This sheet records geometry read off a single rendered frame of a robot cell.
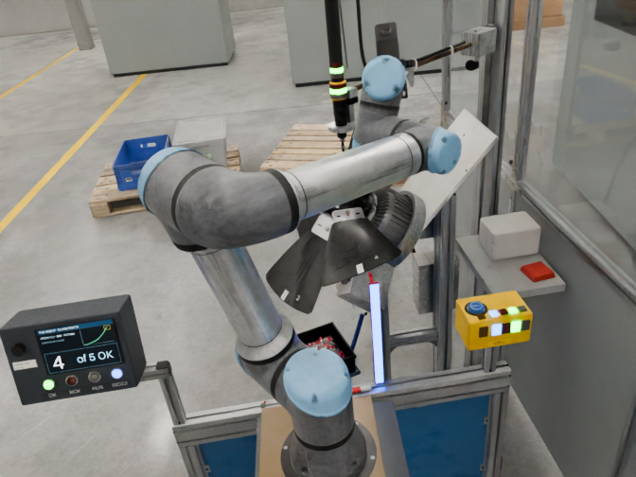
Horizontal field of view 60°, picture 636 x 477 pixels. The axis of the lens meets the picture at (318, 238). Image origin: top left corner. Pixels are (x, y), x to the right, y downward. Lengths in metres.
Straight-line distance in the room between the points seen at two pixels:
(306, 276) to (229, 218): 0.98
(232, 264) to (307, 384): 0.25
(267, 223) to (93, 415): 2.30
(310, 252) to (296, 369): 0.74
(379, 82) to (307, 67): 6.16
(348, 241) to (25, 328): 0.80
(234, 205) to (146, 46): 8.30
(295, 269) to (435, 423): 0.60
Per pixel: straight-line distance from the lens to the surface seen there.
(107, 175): 5.14
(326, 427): 1.02
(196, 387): 2.88
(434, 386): 1.55
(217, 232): 0.74
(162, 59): 8.99
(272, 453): 1.19
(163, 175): 0.82
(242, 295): 0.95
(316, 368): 1.01
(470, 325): 1.40
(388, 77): 1.01
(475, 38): 1.88
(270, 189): 0.74
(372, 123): 1.04
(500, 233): 1.95
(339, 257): 1.47
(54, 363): 1.38
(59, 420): 3.02
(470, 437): 1.78
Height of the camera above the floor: 1.97
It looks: 31 degrees down
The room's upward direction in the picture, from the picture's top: 7 degrees counter-clockwise
